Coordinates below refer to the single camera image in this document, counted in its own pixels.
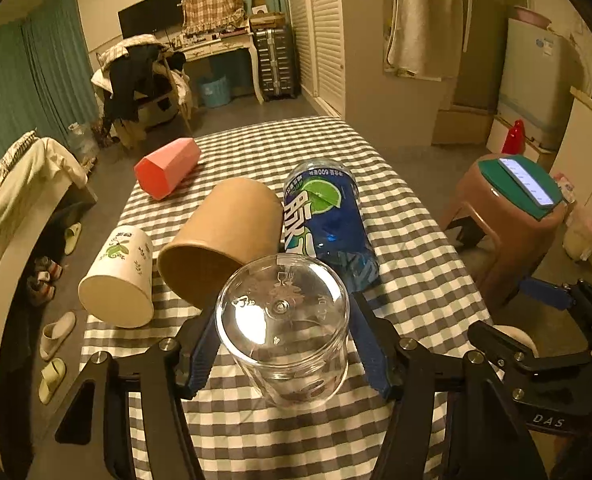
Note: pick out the wooden chair with clothes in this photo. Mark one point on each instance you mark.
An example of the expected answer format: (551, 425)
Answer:
(139, 81)

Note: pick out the green slipper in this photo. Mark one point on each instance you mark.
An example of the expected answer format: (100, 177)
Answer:
(52, 375)

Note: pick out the brown plastic stool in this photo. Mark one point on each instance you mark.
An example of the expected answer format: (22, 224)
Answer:
(520, 241)

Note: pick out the green notebook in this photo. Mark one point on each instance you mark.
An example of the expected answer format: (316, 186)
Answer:
(502, 182)

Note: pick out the clear glass cup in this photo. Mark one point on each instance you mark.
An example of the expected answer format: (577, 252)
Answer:
(285, 320)

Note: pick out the pink faceted cup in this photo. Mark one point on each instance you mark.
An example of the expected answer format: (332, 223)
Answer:
(161, 171)

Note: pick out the white louvered wardrobe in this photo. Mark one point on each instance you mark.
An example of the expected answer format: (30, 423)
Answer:
(341, 53)

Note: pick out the milk carton box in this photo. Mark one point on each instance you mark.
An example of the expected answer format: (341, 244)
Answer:
(566, 188)

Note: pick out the pink basin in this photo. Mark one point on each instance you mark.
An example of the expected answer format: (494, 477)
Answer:
(525, 15)

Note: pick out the white slipper near table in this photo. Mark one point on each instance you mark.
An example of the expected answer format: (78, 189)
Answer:
(54, 334)

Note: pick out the large water jug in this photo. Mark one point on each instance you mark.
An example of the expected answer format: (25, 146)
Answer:
(82, 142)

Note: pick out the blue laundry basket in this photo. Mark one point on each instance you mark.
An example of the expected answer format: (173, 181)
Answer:
(215, 91)

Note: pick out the red thermos bottle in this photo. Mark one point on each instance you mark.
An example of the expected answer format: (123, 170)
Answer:
(514, 141)

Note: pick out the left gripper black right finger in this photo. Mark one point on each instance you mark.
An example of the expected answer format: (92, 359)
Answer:
(485, 437)

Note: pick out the sneaker pair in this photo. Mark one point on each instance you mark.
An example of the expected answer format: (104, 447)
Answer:
(40, 284)

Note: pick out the white plastic bag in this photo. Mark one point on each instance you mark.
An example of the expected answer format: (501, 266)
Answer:
(577, 241)

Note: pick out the white hanging towel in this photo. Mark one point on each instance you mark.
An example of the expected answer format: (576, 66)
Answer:
(425, 39)

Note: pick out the white printed paper cup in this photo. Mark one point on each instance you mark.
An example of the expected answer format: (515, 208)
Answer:
(117, 288)

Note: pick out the cardboard box on suitcase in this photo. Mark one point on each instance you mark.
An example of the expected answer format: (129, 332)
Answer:
(261, 18)

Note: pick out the teal left curtain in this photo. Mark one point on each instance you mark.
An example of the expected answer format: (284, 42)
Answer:
(45, 74)

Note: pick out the silver black suitcase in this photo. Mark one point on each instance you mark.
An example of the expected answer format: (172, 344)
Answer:
(276, 62)

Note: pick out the white small fridge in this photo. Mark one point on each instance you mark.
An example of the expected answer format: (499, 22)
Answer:
(539, 70)

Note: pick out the blue soda bottle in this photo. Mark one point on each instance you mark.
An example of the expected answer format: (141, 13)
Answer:
(321, 219)

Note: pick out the black tv monitor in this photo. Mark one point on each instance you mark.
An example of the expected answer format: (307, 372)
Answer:
(149, 16)

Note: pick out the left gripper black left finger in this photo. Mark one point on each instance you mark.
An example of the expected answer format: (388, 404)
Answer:
(89, 436)

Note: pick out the bed with floral bedding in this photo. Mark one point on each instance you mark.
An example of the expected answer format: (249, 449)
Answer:
(35, 174)

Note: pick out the brown paper cup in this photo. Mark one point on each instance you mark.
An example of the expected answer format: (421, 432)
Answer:
(239, 221)

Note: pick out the plaid cloth bundle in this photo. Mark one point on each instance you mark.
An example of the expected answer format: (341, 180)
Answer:
(209, 15)

